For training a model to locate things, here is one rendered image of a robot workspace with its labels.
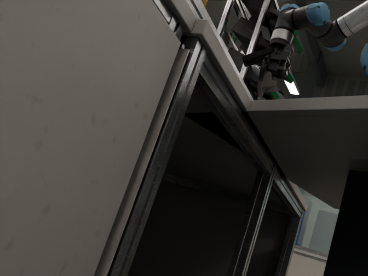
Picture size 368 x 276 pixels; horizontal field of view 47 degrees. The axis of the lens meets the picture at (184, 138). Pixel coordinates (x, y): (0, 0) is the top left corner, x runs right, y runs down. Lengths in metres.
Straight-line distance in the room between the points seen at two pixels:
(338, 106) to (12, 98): 0.62
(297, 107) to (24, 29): 0.62
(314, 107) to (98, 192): 0.49
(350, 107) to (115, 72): 0.47
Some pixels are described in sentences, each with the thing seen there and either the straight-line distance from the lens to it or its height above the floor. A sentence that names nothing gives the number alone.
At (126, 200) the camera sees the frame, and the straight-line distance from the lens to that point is 0.68.
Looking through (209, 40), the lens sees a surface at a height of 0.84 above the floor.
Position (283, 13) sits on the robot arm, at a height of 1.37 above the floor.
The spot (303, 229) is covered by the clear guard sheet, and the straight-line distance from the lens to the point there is 5.36.
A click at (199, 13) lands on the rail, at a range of 0.91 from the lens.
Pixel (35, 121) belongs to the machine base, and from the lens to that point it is 0.49.
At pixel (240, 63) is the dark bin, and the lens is 1.87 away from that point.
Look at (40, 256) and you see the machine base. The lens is 0.56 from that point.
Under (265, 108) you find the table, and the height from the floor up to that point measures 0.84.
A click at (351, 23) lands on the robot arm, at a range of 1.61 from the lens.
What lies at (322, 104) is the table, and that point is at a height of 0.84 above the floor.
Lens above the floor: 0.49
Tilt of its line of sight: 14 degrees up
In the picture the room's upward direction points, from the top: 19 degrees clockwise
